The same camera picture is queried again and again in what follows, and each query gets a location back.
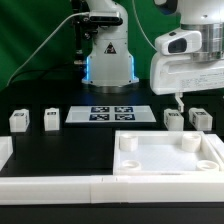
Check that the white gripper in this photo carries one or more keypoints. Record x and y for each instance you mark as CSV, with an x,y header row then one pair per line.
x,y
177,74

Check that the white square tabletop part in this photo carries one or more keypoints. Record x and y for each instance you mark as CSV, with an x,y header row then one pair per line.
x,y
141,153

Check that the white fiducial marker plate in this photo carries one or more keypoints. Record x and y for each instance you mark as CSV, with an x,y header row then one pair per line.
x,y
110,114

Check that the white U-shaped obstacle fence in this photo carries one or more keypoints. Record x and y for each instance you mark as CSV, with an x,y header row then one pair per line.
x,y
206,186

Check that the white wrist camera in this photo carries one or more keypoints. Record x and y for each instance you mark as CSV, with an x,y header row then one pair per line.
x,y
179,42

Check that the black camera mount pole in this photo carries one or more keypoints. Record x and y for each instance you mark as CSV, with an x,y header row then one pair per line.
x,y
83,28

